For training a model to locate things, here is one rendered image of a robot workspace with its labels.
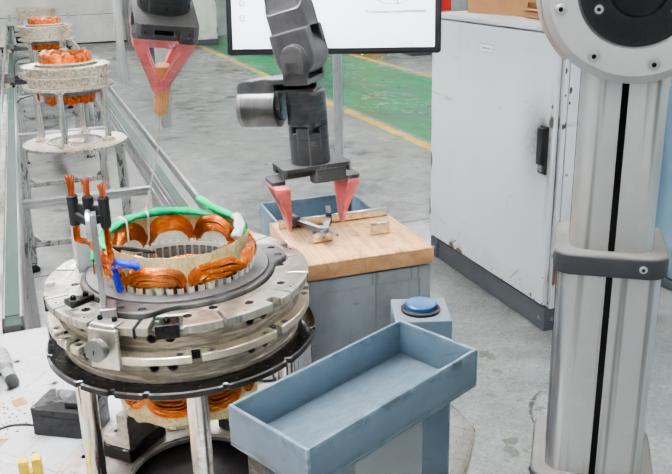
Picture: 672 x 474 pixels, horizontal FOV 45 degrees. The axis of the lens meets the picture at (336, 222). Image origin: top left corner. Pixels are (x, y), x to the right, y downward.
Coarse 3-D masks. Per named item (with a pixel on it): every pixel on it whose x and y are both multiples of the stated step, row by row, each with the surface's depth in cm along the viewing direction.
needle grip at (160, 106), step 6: (156, 66) 89; (162, 66) 89; (168, 66) 90; (156, 72) 90; (162, 72) 89; (162, 78) 90; (168, 90) 91; (156, 96) 91; (162, 96) 91; (168, 96) 92; (156, 102) 92; (162, 102) 92; (156, 108) 92; (162, 108) 92; (162, 114) 93
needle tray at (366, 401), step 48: (384, 336) 90; (432, 336) 88; (288, 384) 80; (336, 384) 85; (384, 384) 86; (432, 384) 80; (240, 432) 75; (288, 432) 78; (336, 432) 70; (384, 432) 75
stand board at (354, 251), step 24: (384, 216) 128; (288, 240) 118; (336, 240) 118; (360, 240) 117; (384, 240) 117; (408, 240) 117; (312, 264) 109; (336, 264) 110; (360, 264) 111; (384, 264) 112; (408, 264) 113
